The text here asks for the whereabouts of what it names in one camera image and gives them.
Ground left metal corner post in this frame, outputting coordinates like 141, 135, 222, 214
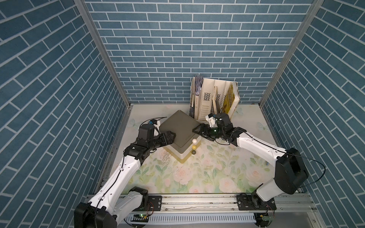
74, 0, 131, 108

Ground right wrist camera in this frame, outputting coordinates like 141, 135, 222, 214
205, 114, 217, 128

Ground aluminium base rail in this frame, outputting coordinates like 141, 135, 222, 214
150, 193, 318, 215

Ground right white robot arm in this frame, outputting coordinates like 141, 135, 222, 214
192, 113, 308, 208

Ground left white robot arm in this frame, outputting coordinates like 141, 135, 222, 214
74, 119, 176, 228

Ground right metal corner post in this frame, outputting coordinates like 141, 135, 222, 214
259, 0, 324, 109

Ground metal corner post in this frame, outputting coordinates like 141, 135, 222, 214
74, 0, 131, 108
259, 0, 324, 109

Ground white file organizer rack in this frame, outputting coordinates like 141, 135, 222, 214
188, 77, 230, 121

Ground olive and cream drawer cabinet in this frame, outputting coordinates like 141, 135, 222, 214
160, 110, 202, 163

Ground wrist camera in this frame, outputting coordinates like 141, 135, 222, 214
205, 114, 217, 128
148, 116, 166, 136

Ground floral table mat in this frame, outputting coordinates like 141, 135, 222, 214
125, 136, 289, 194

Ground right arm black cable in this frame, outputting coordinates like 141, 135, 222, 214
245, 138, 327, 189

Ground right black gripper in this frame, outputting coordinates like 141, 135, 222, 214
192, 123, 225, 142

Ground yellow cover book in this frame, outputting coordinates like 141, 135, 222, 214
222, 82, 240, 119

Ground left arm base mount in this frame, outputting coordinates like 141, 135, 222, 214
129, 187, 162, 211

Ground blue spine book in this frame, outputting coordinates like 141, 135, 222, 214
190, 74, 203, 120

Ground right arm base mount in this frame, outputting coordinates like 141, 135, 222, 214
236, 184, 278, 211

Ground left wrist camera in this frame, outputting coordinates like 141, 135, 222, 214
148, 116, 166, 136

